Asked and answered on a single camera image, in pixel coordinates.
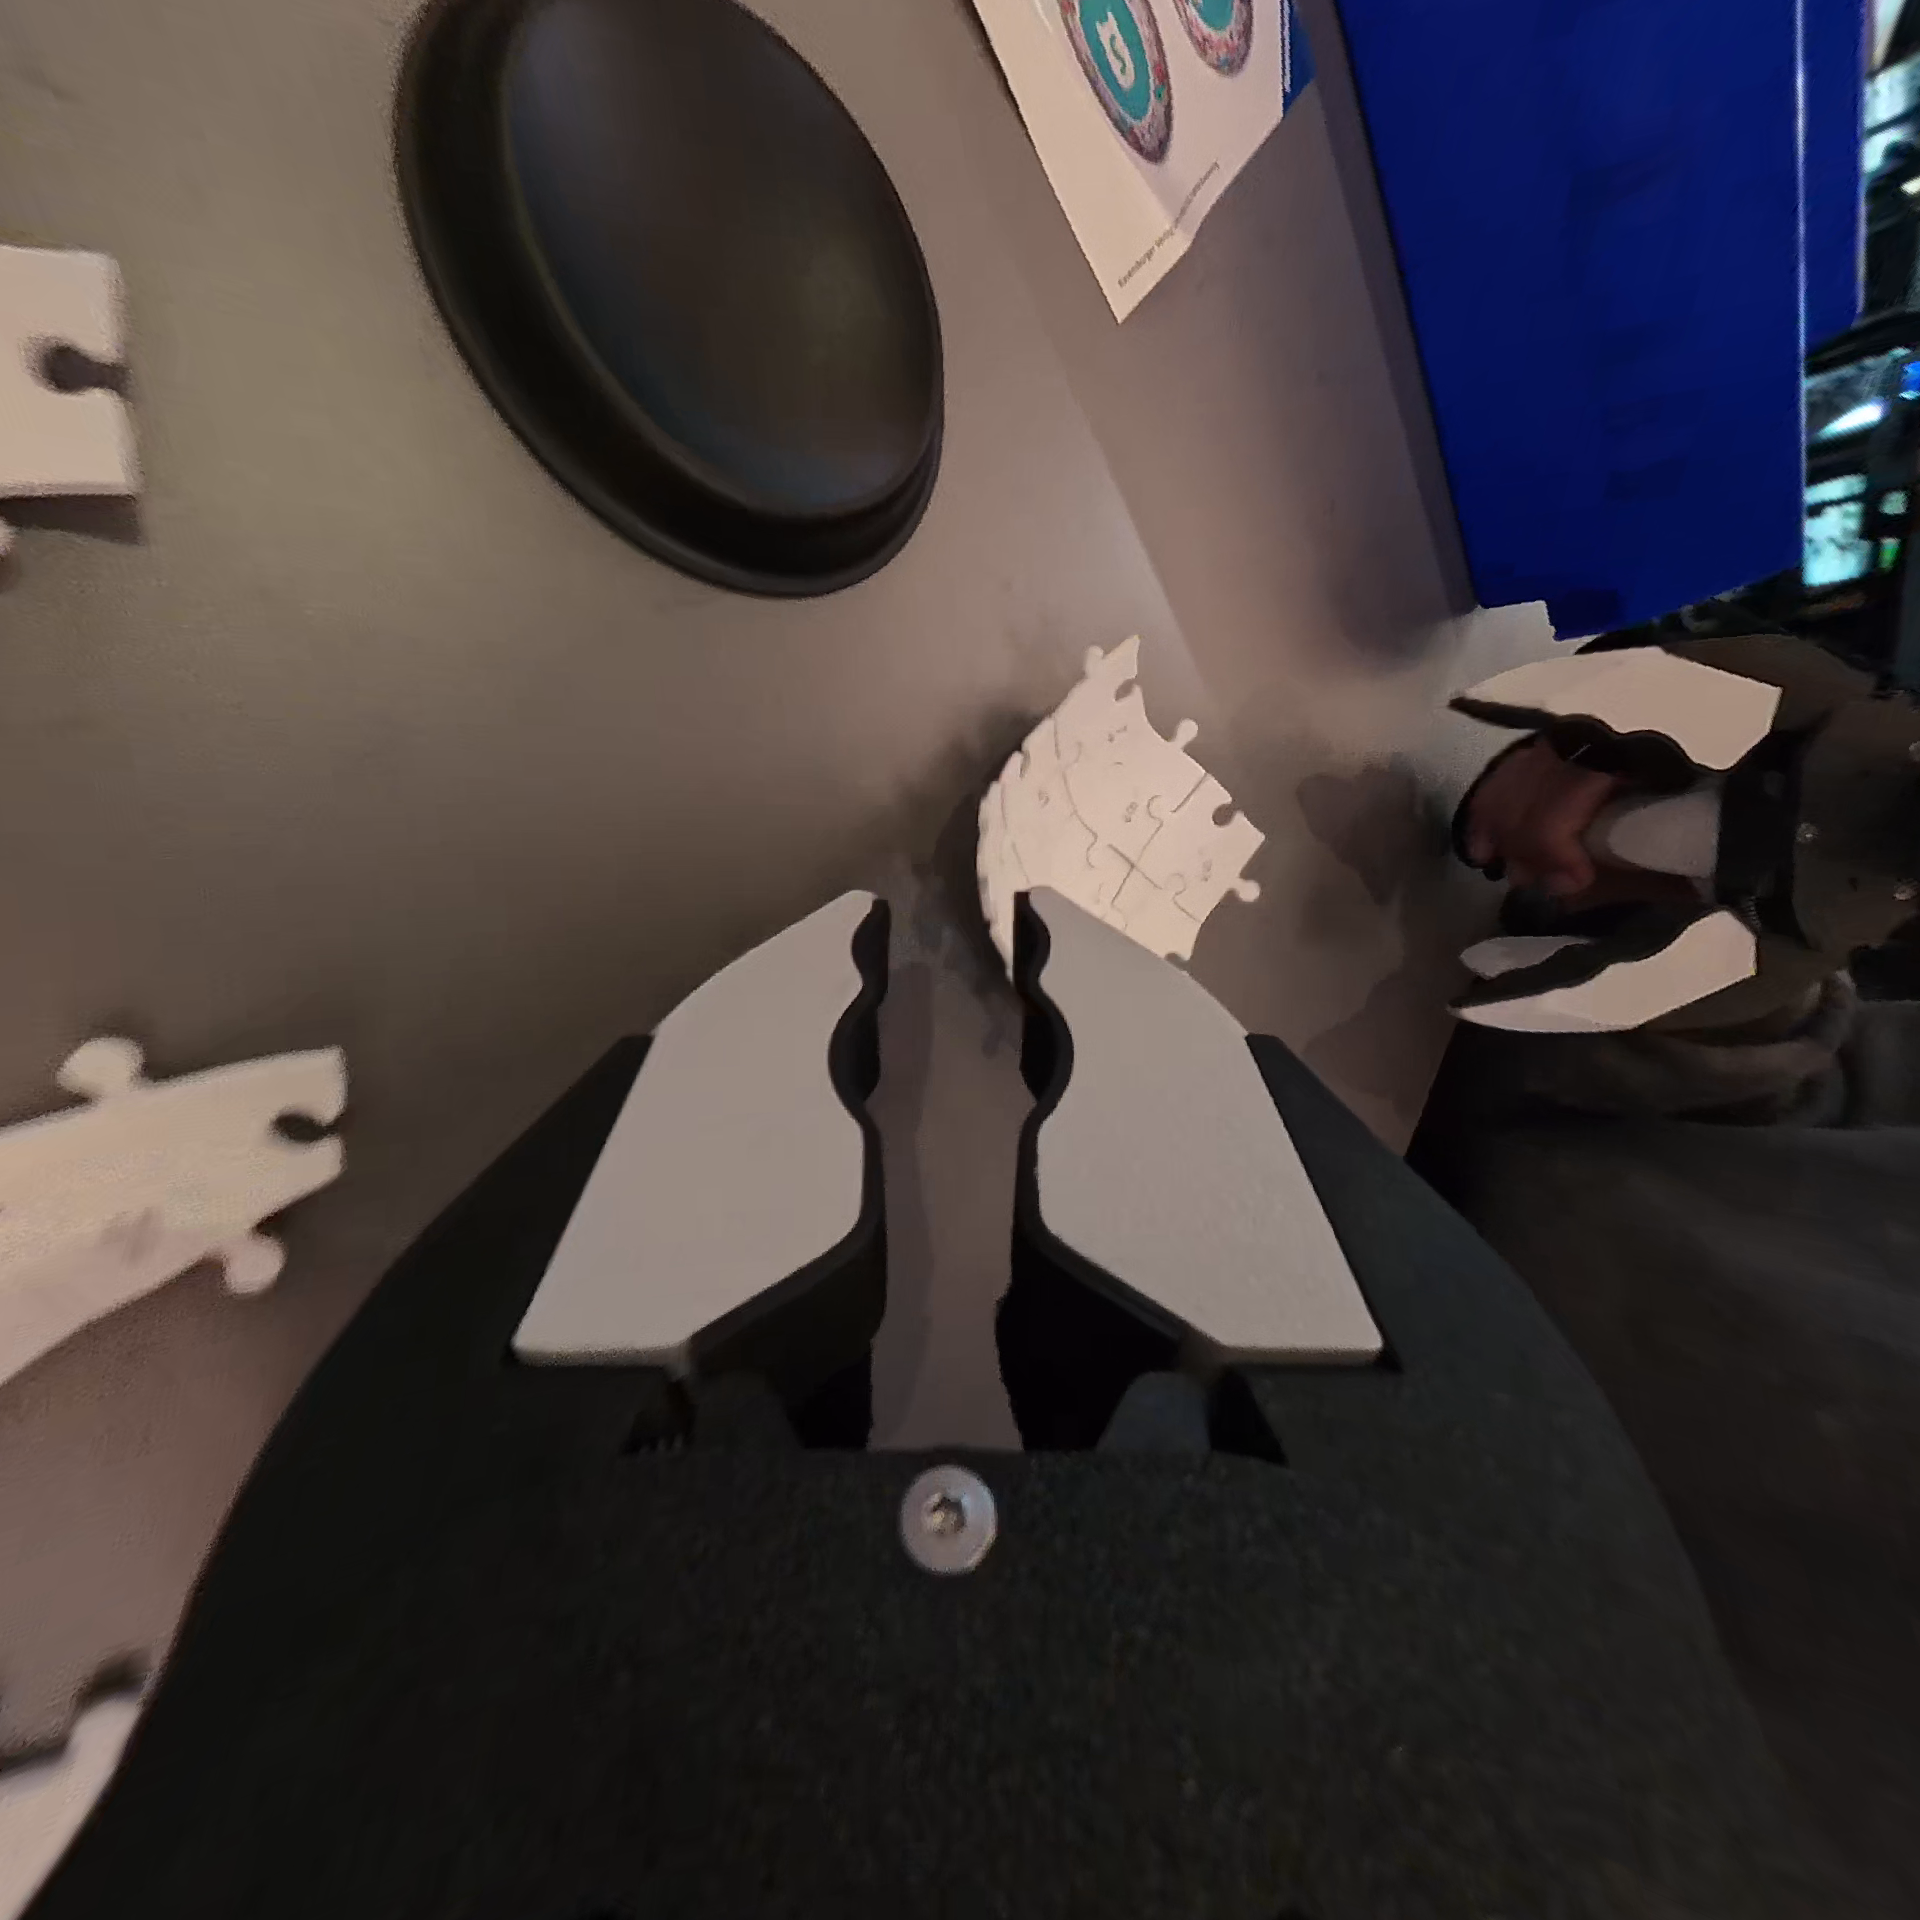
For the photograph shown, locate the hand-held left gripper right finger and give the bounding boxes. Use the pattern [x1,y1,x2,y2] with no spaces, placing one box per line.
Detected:
[999,885,1389,1450]

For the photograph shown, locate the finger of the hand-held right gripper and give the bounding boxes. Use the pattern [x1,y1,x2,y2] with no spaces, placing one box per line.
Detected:
[1443,906,1764,1040]
[1451,647,1788,779]

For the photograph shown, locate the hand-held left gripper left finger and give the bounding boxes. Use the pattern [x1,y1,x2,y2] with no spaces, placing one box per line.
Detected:
[508,887,890,1450]

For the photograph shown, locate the joined white puzzle section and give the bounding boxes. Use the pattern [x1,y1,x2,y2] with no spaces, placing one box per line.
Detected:
[975,635,1267,979]

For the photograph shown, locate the scattered loose puzzle pieces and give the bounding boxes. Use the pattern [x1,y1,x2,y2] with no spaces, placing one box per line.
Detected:
[0,238,353,1915]

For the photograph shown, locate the person's right hand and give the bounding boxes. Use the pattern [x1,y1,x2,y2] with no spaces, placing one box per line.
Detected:
[1454,732,1657,933]

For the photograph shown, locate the blue box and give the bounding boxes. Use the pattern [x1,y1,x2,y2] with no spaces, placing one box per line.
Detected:
[1331,0,1872,645]

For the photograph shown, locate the white printed instruction sheet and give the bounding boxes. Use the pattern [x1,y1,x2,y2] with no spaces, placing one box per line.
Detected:
[973,0,1310,327]

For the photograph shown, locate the black round desk grommet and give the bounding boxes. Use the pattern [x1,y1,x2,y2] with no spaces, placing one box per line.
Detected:
[396,0,950,600]

